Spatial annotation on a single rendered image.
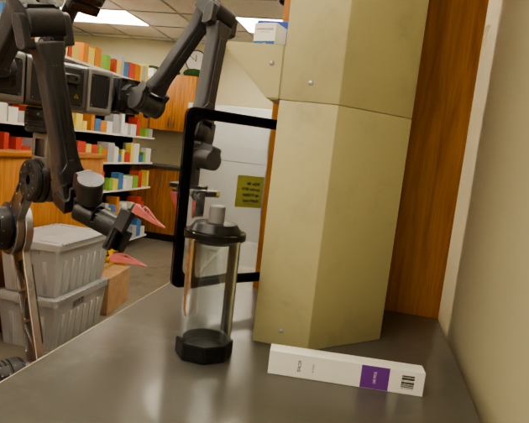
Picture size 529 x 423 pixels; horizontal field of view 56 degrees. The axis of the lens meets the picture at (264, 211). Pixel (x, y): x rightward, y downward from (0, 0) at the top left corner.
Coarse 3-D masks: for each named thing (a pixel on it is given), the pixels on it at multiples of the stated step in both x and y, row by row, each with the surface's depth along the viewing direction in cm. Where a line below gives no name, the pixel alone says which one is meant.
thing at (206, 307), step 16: (192, 240) 84; (192, 256) 84; (208, 256) 82; (224, 256) 83; (192, 272) 84; (208, 272) 83; (224, 272) 83; (192, 288) 84; (208, 288) 83; (224, 288) 84; (192, 304) 84; (208, 304) 83; (224, 304) 84; (192, 320) 84; (208, 320) 84; (224, 320) 85; (192, 336) 84; (208, 336) 84; (224, 336) 86
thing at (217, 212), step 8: (216, 208) 85; (224, 208) 85; (216, 216) 85; (224, 216) 86; (192, 224) 85; (200, 224) 83; (208, 224) 83; (216, 224) 84; (224, 224) 85; (232, 224) 86; (208, 232) 82; (216, 232) 82; (224, 232) 82; (232, 232) 83; (240, 232) 86
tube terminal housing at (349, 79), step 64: (320, 0) 88; (384, 0) 91; (320, 64) 90; (384, 64) 94; (320, 128) 91; (384, 128) 97; (320, 192) 92; (384, 192) 100; (320, 256) 93; (384, 256) 103; (256, 320) 97; (320, 320) 96
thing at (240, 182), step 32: (224, 128) 110; (256, 128) 115; (192, 160) 107; (224, 160) 112; (256, 160) 117; (192, 192) 108; (224, 192) 113; (256, 192) 118; (256, 224) 120; (256, 256) 121
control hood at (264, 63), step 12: (228, 48) 93; (240, 48) 92; (252, 48) 92; (264, 48) 91; (276, 48) 91; (240, 60) 93; (252, 60) 92; (264, 60) 92; (276, 60) 91; (252, 72) 92; (264, 72) 92; (276, 72) 91; (264, 84) 92; (276, 84) 92; (264, 96) 93; (276, 96) 92
